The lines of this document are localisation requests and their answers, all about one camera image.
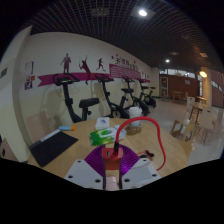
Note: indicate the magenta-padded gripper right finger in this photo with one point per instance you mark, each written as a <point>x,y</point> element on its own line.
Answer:
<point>140,171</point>

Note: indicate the wall notice posters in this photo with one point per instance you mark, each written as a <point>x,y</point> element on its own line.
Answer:
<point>29,68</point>

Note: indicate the group of ceiling lights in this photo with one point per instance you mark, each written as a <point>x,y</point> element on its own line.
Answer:
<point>142,12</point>

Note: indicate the blue and orange pen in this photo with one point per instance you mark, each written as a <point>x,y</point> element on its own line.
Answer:
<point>66,127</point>

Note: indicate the black mouse pad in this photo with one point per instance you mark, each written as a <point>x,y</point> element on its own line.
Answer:
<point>53,148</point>

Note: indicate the small white box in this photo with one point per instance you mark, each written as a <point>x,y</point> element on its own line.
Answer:
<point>102,123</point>

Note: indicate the low wooden stool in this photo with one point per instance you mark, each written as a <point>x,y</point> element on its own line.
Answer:
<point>180,128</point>

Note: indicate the black exercise bike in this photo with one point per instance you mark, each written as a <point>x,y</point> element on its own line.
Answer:
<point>68,100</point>
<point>131,95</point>
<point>106,96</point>
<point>148,96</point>

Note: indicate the red charger block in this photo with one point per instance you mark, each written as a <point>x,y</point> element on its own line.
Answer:
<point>112,159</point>

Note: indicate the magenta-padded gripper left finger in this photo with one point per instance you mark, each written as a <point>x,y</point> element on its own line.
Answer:
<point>85,173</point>

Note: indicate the group of wooden chairs and tables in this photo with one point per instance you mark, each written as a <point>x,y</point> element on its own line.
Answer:
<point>205,120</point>

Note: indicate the dark wall plaque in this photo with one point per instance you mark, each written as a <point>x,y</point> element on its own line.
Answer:
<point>3,73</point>

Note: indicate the green wet wipes pack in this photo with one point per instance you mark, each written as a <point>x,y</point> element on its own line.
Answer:
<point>102,136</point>

